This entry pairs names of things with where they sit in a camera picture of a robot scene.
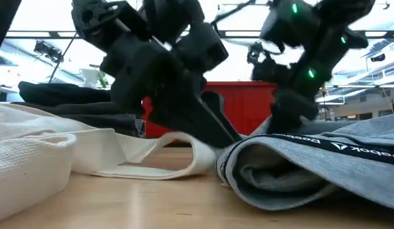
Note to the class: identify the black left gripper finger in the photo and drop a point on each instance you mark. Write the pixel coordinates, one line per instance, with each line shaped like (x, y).
(217, 103)
(184, 108)

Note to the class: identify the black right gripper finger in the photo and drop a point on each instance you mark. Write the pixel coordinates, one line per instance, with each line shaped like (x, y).
(286, 124)

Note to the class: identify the small light grey cloth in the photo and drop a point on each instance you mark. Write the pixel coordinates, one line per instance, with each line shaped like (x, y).
(295, 159)

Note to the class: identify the dark grey garment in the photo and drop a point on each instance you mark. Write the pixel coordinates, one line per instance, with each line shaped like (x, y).
(105, 122)

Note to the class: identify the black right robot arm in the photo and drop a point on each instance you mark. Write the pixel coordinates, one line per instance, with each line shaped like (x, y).
(327, 19)

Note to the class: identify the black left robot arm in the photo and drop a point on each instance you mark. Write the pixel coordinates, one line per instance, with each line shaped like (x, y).
(171, 16)

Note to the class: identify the red plastic laundry bin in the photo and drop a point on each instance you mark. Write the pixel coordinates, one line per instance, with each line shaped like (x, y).
(248, 105)

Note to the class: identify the dark dome ceiling fixture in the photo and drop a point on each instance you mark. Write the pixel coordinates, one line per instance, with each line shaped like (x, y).
(378, 58)

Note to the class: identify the black ceiling-mounted device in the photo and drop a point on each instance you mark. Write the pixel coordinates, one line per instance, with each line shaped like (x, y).
(46, 49)

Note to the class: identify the white canvas tote bag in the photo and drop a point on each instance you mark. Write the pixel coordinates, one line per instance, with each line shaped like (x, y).
(31, 168)

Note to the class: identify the black overhead camera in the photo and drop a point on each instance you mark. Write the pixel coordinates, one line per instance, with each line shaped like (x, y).
(254, 52)

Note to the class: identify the black aluminium rig frame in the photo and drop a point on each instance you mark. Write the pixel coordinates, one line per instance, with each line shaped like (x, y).
(35, 34)

